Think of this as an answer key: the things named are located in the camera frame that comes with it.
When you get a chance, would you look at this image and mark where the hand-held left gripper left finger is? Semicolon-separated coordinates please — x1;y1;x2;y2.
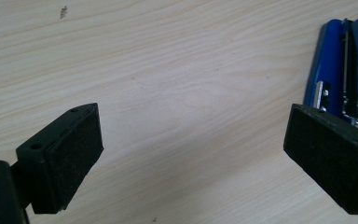
16;103;104;215

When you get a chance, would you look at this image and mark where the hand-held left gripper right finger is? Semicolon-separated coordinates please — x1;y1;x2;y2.
282;104;358;216

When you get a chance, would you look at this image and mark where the blue stapler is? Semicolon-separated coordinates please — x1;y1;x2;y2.
302;14;358;136

